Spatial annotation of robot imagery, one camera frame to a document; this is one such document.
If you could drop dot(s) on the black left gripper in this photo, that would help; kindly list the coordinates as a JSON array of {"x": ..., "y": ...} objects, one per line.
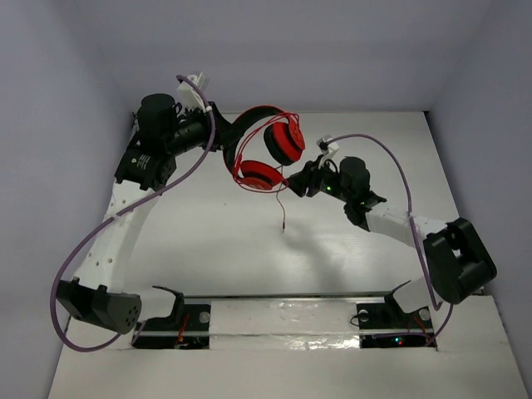
[{"x": 214, "y": 125}]

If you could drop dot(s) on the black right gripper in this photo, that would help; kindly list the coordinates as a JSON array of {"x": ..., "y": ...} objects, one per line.
[{"x": 300, "y": 181}]

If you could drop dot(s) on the red black headphones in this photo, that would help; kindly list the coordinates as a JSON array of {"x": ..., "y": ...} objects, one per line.
[{"x": 283, "y": 139}]

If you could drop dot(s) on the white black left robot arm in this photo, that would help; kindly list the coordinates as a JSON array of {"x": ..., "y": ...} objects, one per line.
[{"x": 254, "y": 146}]

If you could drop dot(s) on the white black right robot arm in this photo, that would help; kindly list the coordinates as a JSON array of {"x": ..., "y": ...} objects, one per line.
[{"x": 454, "y": 261}]

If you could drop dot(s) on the white foil-taped front board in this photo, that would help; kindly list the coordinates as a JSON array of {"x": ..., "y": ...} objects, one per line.
[{"x": 473, "y": 360}]

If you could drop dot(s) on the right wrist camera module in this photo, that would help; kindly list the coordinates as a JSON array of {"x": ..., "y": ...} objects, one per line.
[{"x": 328, "y": 148}]

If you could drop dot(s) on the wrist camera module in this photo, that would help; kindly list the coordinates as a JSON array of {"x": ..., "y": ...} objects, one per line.
[
  {"x": 190, "y": 90},
  {"x": 328, "y": 148}
]

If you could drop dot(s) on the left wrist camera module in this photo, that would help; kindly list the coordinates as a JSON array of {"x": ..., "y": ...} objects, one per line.
[{"x": 190, "y": 90}]

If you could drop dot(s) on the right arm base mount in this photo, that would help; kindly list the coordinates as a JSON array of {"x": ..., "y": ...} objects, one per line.
[{"x": 382, "y": 326}]

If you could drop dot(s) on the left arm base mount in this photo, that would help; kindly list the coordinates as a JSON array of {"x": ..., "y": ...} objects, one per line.
[{"x": 191, "y": 332}]

